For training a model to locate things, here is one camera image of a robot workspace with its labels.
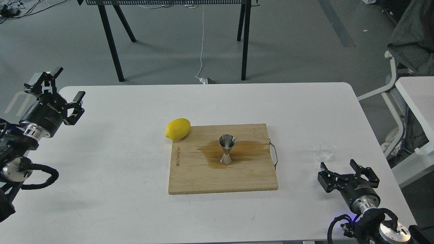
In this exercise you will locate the bamboo cutting board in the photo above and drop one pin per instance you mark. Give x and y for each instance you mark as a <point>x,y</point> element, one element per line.
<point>195,166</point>

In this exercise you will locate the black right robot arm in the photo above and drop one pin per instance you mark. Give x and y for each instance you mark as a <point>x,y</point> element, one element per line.
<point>372,224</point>

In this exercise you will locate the white office chair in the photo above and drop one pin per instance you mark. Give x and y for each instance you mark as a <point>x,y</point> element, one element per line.
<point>420,162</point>

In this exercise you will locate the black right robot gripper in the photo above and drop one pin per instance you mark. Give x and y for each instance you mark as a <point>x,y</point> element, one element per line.
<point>358,194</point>

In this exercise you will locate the black metal frame table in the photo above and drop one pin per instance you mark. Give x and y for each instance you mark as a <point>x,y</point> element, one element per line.
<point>173,29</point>

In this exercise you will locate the steel double jigger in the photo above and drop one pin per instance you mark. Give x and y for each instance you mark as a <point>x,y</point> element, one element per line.
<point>226,142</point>

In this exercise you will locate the clear small measuring cup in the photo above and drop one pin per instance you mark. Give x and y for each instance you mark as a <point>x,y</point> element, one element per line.
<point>325,152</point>

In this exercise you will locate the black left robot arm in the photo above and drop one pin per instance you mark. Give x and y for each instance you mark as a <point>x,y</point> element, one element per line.
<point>17,172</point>

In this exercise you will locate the white side table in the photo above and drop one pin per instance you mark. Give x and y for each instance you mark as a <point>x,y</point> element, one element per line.
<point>418,93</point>

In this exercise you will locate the person in grey clothes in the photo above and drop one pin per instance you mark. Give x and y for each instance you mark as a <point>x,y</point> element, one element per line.
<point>412,41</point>

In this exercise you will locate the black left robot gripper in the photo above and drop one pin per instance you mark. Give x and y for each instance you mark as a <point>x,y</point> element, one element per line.
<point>46,115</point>

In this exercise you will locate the yellow lemon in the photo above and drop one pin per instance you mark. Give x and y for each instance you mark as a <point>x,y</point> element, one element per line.
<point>177,129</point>

